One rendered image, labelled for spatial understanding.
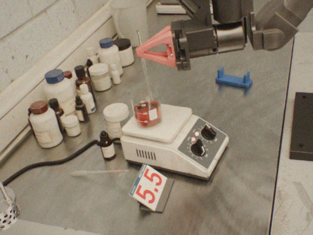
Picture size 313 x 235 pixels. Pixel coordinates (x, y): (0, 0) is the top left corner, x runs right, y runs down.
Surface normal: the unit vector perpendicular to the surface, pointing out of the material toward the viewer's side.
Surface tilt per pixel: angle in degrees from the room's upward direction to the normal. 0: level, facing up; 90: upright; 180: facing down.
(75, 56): 90
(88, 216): 0
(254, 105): 0
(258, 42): 90
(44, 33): 90
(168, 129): 0
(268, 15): 47
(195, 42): 90
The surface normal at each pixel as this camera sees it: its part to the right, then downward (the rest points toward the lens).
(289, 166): -0.14, -0.82
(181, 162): -0.45, 0.54
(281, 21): -0.03, 0.56
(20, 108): 0.94, 0.07
